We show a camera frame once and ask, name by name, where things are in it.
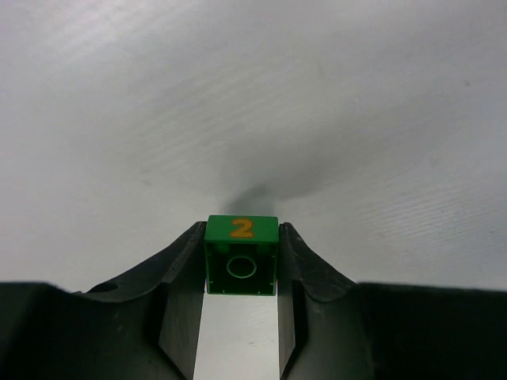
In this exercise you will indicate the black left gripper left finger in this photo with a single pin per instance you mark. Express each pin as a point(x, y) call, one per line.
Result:
point(142, 324)

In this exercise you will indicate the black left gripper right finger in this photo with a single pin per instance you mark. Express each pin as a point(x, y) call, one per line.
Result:
point(333, 328)

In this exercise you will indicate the green number two lego cube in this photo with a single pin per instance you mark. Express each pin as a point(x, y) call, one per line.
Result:
point(241, 255)

